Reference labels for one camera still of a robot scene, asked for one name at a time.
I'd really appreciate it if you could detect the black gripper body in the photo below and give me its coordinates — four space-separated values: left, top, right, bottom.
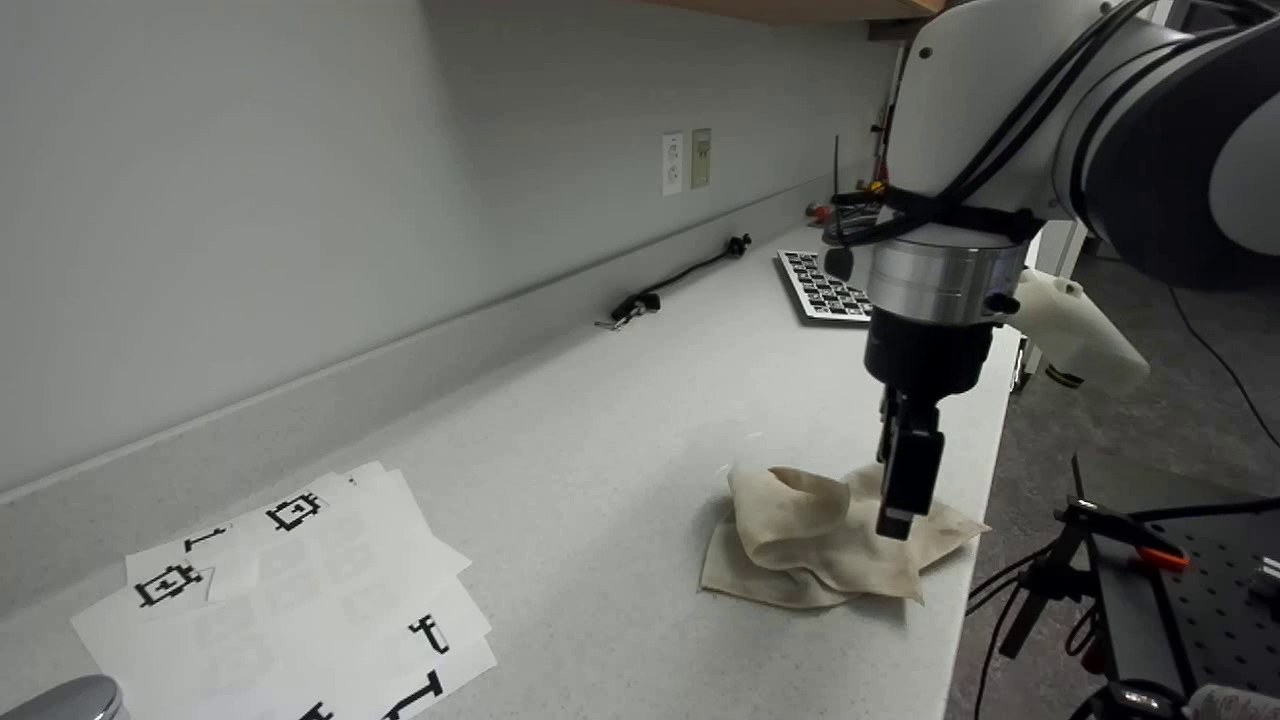
861 306 1001 445

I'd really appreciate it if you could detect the cream cloth towel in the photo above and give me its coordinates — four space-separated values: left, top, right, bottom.
697 455 993 615

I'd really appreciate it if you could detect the black white checkerboard board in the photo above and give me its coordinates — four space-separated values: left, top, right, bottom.
771 243 880 327

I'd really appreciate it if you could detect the black perforated platform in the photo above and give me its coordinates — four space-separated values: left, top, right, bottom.
1132 510 1280 694

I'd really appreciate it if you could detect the grey padded object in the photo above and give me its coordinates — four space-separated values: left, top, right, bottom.
1180 678 1280 720

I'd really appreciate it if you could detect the white printed paper sheet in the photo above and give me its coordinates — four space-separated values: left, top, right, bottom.
68 533 338 720
254 557 502 720
123 455 472 613

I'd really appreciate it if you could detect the grey rounded metal object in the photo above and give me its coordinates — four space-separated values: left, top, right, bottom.
0 670 131 720

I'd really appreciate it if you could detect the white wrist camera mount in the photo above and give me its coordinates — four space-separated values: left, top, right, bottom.
993 267 1153 397

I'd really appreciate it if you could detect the black camera boom stand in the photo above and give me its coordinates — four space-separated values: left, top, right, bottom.
968 451 1280 720

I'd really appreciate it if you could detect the black cable with connectors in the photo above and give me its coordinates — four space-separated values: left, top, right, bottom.
604 230 755 331

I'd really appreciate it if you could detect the thin black camera cable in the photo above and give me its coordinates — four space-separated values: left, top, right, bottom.
1163 278 1280 451

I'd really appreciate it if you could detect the beige wall switch plate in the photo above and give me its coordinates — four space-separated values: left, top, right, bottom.
688 124 716 191

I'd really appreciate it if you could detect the white wall outlet plate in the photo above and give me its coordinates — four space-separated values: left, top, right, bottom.
662 128 688 199

